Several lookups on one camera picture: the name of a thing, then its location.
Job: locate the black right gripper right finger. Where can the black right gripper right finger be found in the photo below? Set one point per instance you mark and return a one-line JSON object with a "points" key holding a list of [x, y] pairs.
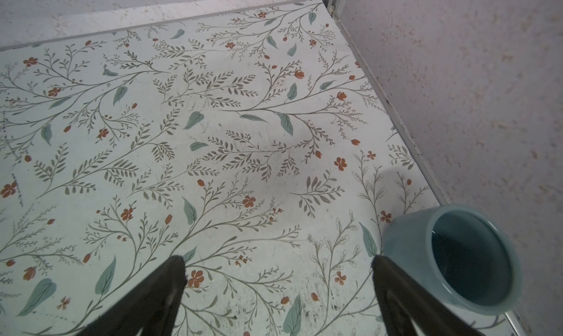
{"points": [[407, 307]]}

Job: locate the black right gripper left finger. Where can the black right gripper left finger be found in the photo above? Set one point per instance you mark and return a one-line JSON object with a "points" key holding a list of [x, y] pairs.
{"points": [[148, 309]]}

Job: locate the teal ceramic cup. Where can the teal ceramic cup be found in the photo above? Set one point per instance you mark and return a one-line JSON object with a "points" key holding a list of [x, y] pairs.
{"points": [[459, 256]]}

